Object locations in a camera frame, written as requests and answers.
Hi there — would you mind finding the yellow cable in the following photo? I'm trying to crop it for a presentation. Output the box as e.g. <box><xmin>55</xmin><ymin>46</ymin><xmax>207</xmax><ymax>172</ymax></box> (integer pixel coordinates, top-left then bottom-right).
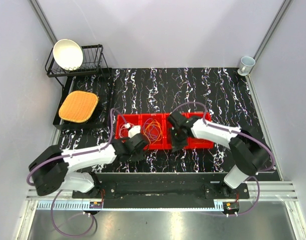
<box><xmin>142</xmin><ymin>118</ymin><xmax>163</xmax><ymax>145</ymax></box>

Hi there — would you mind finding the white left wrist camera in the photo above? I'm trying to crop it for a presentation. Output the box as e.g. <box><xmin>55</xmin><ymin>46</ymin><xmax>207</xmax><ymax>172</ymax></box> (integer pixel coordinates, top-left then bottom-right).
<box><xmin>124</xmin><ymin>122</ymin><xmax>141</xmax><ymax>138</ymax></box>

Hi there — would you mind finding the white cable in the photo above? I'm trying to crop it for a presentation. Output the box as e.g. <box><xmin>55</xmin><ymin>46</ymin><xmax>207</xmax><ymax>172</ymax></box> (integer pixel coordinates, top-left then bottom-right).
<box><xmin>118</xmin><ymin>122</ymin><xmax>133</xmax><ymax>140</ymax></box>

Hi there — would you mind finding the aluminium frame rail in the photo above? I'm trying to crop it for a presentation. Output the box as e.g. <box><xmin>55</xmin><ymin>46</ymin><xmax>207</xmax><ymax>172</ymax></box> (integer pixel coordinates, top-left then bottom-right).
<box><xmin>26</xmin><ymin>181</ymin><xmax>298</xmax><ymax>210</ymax></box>

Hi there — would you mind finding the black marbled mat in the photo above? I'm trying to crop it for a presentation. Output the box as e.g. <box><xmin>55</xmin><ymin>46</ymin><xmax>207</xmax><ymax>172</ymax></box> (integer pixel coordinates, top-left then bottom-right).
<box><xmin>51</xmin><ymin>67</ymin><xmax>277</xmax><ymax>174</ymax></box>

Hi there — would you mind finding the black tray under pad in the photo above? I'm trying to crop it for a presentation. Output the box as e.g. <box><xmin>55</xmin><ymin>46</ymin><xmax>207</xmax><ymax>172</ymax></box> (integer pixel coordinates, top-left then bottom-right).
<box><xmin>53</xmin><ymin>74</ymin><xmax>114</xmax><ymax>130</ymax></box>

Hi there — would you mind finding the black wire dish rack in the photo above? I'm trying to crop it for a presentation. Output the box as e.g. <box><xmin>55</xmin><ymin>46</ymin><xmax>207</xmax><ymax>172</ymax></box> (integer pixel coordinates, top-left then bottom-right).
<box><xmin>45</xmin><ymin>44</ymin><xmax>112</xmax><ymax>82</ymax></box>

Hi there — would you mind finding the orange woven pad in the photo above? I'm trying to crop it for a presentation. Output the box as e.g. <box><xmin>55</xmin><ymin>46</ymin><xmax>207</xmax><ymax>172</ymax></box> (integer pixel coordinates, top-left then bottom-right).
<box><xmin>59</xmin><ymin>90</ymin><xmax>99</xmax><ymax>124</ymax></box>

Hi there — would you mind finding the white bowl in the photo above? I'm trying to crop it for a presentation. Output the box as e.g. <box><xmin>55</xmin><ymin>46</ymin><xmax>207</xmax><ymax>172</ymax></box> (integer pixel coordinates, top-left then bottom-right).
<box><xmin>53</xmin><ymin>39</ymin><xmax>84</xmax><ymax>71</ymax></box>

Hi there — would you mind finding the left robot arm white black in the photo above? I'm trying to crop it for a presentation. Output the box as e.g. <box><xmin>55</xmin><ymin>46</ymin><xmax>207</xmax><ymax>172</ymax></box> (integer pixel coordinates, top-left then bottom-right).
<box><xmin>27</xmin><ymin>133</ymin><xmax>149</xmax><ymax>198</ymax></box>

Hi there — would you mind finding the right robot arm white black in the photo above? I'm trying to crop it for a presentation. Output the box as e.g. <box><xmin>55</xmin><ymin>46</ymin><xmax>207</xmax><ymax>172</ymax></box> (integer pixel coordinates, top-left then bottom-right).
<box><xmin>167</xmin><ymin>112</ymin><xmax>273</xmax><ymax>198</ymax></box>

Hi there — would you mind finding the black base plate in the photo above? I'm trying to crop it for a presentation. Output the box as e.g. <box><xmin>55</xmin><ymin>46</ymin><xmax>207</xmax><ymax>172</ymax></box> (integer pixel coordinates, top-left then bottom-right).
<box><xmin>67</xmin><ymin>171</ymin><xmax>281</xmax><ymax>209</ymax></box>

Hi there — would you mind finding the pale blue mug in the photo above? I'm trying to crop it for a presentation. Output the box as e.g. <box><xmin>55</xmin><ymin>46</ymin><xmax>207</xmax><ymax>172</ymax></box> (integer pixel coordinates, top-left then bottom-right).
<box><xmin>237</xmin><ymin>56</ymin><xmax>256</xmax><ymax>76</ymax></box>

